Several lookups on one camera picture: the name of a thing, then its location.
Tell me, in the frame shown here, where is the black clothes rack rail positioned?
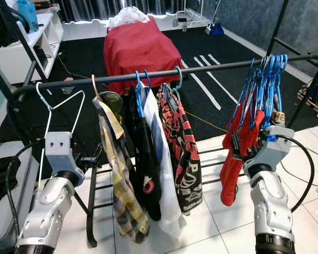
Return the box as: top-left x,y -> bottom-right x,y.
11,54 -> 318,99

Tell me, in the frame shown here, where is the blue bag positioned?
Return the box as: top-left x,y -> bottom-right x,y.
16,0 -> 39,34

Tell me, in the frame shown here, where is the white satin garment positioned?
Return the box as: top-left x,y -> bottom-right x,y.
142,87 -> 184,240

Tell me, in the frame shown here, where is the white floor device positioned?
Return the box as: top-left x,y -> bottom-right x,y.
172,10 -> 197,30

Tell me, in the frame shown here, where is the red black printed garment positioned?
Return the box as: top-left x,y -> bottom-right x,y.
156,83 -> 204,216

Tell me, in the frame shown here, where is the red cloth covered box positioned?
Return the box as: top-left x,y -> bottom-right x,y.
103,16 -> 184,97

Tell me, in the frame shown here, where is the grey padded seat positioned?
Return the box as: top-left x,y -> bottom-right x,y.
0,140 -> 33,253

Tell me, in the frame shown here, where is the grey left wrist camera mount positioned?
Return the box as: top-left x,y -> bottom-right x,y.
45,131 -> 86,184

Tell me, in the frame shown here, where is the blue floor tool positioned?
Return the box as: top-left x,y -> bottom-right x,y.
206,0 -> 226,35

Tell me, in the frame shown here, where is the black clothes rack post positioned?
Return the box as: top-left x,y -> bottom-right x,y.
0,0 -> 43,92
265,0 -> 290,57

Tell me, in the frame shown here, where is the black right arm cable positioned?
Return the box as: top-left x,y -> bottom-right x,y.
275,134 -> 316,213

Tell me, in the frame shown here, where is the black bag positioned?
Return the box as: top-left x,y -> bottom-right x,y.
0,2 -> 20,49

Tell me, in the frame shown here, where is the white shelf unit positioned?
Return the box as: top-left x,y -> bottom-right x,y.
0,11 -> 65,86

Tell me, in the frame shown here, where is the teal green plastic hanger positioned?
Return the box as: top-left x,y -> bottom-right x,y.
172,66 -> 184,102

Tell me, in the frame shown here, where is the black cloth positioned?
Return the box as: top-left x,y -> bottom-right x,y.
0,155 -> 23,208

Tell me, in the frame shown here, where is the blue plastic hanger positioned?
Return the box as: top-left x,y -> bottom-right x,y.
253,55 -> 277,131
230,58 -> 259,134
133,70 -> 152,119
269,53 -> 290,115

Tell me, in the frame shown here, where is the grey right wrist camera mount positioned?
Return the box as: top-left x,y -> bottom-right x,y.
243,125 -> 295,178

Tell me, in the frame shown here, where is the olive plaid garment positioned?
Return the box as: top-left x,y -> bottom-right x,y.
93,90 -> 152,244

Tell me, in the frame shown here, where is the white crumpled plastic sheet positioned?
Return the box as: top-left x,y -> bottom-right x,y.
108,6 -> 152,29

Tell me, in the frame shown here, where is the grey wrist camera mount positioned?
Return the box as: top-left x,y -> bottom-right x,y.
243,125 -> 295,178
45,131 -> 86,184

